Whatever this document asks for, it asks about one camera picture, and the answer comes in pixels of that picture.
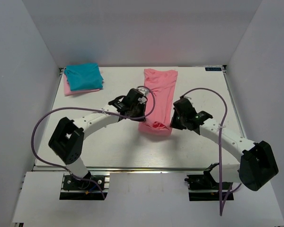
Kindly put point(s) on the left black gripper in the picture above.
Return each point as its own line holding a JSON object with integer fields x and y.
{"x": 142, "y": 104}

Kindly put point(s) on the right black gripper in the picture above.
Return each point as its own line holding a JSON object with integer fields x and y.
{"x": 174, "y": 124}

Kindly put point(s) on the pink t shirt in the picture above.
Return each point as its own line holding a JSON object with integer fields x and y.
{"x": 162, "y": 84}
{"x": 68, "y": 92}

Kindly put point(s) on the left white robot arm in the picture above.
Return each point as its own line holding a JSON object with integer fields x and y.
{"x": 68, "y": 136}

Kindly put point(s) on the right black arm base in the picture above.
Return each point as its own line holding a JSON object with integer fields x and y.
{"x": 203, "y": 187}

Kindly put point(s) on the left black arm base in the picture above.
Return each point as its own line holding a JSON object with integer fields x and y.
{"x": 75, "y": 190}

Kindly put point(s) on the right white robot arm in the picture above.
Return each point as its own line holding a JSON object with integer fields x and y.
{"x": 256, "y": 162}

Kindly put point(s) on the blue table label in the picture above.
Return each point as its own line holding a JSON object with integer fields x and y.
{"x": 213, "y": 69}

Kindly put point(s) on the folded teal t shirt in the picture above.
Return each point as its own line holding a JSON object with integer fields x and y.
{"x": 84, "y": 76}

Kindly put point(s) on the folded pink t shirt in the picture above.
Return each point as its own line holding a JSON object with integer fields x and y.
{"x": 68, "y": 92}

